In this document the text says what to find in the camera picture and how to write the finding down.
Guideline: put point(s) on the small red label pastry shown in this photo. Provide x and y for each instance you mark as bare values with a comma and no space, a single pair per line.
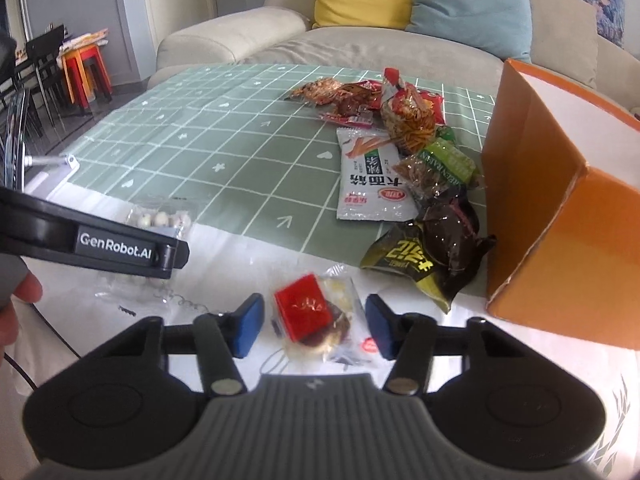
319,320

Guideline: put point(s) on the green label nut bag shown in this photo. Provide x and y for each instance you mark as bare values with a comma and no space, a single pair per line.
437,169

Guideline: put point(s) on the white phone stand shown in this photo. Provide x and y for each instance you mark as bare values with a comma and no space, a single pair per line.
44,174

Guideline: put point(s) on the red spicy strips bag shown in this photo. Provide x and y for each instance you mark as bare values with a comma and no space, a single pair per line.
407,117

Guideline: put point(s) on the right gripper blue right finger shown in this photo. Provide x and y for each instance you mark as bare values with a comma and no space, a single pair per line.
408,340

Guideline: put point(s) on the red dried dates pack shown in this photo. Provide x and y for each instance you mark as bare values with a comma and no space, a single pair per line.
355,105

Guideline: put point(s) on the light blue cushion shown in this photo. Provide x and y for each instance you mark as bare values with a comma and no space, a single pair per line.
502,28

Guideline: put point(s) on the red orange stacked stools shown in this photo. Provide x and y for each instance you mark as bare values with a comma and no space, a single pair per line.
84,70

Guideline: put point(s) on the beige cushion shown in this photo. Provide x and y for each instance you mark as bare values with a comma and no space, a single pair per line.
565,39

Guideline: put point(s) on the orange cardboard box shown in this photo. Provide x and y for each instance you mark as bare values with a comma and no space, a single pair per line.
561,166

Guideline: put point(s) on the smartphone on stand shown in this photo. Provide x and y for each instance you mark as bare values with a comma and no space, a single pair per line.
13,144

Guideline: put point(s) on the blue patterned cushion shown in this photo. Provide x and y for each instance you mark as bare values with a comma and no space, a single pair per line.
610,18

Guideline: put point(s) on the red cartoon snack bag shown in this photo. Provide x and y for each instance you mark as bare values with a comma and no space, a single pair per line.
434,102

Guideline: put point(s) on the peanut snack clear bag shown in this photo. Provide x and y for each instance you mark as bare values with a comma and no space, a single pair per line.
321,92

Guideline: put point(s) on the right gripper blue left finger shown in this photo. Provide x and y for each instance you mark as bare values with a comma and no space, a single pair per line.
219,339

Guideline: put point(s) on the dark black yellow snack bag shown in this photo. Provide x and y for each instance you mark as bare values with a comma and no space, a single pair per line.
440,251

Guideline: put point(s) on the green checked tablecloth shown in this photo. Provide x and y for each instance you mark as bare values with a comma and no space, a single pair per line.
262,170

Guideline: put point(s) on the black dining chair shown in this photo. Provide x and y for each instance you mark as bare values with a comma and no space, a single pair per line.
38,73

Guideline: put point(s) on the white gluten snack packet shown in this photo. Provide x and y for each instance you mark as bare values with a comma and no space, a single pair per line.
370,188

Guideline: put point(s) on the beige fabric sofa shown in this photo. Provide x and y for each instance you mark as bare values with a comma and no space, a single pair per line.
282,31

